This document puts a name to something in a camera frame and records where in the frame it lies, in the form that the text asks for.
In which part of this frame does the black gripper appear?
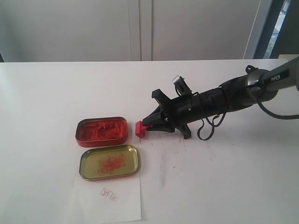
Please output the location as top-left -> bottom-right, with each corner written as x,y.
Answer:
142,89 -> 224,139

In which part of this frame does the red stamp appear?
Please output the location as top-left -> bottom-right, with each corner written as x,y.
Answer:
135,121 -> 151,138

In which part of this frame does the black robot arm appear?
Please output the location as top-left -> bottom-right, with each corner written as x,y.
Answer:
135,58 -> 299,140

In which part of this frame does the red ink paste tin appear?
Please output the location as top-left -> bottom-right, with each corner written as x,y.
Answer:
75,117 -> 128,147

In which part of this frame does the gold tin lid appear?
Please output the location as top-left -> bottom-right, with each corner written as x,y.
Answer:
79,145 -> 139,181

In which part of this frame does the white paper sheet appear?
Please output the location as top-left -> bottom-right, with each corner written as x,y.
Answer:
66,173 -> 142,224

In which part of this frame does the white cabinet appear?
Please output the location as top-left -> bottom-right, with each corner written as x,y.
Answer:
0,0 -> 271,62

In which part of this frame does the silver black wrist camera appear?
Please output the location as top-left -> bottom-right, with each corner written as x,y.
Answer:
172,76 -> 192,96

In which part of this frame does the black cable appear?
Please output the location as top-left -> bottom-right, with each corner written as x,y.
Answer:
197,66 -> 299,141

